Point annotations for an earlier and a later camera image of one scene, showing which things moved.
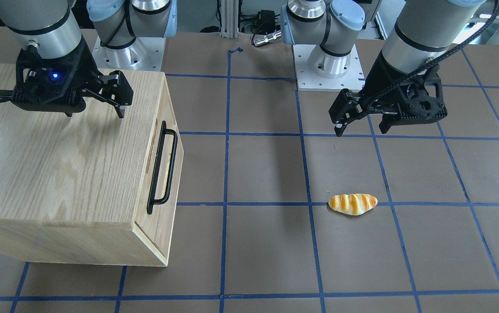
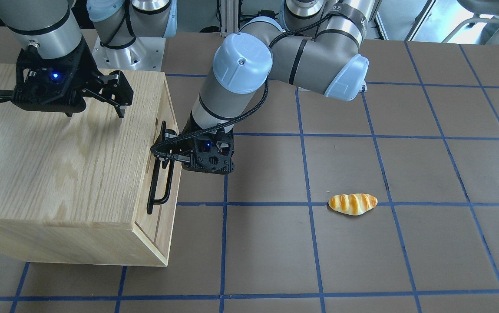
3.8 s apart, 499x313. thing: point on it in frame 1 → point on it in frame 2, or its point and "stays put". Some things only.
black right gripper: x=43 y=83 stays put
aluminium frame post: x=229 y=12 stays put
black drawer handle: x=163 y=131 stays put
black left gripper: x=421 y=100 → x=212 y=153
